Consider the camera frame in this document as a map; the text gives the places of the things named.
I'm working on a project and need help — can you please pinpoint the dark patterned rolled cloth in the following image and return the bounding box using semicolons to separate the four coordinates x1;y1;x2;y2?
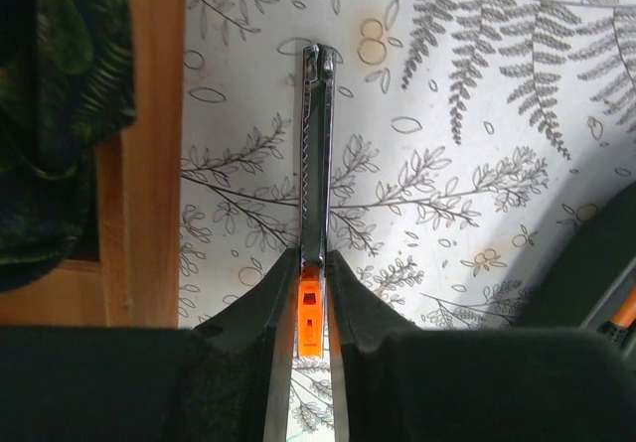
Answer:
1;0;136;292

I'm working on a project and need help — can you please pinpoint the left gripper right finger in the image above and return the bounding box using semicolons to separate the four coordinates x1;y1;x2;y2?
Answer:
327;251;635;441

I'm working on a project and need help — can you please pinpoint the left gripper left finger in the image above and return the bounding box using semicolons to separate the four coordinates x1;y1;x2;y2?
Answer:
1;249;299;441

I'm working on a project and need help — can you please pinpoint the black plastic tool case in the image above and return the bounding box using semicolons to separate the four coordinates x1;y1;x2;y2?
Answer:
516;184;635;361

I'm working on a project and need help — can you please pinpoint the orange utility knife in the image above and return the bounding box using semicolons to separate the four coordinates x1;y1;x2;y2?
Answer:
297;44;336;358

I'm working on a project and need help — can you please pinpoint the wooden compartment tray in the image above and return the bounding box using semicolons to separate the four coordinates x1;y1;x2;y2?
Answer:
49;0;188;328

